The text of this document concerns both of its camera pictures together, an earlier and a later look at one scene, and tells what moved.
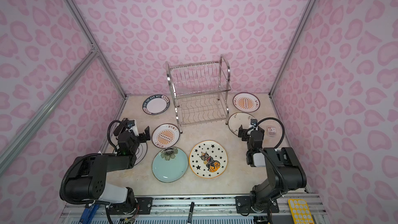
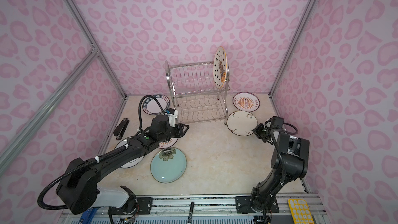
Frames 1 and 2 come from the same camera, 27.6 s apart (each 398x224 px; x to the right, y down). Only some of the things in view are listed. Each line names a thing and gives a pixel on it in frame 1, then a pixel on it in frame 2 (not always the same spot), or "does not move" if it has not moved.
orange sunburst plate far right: (246, 102) does not move
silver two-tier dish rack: (200, 92) does not move
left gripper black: (146, 135) to (179, 127)
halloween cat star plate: (208, 159) to (219, 66)
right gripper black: (245, 133) to (257, 130)
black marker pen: (190, 212) does not move
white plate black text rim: (156, 105) does not move
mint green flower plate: (169, 164) does not move
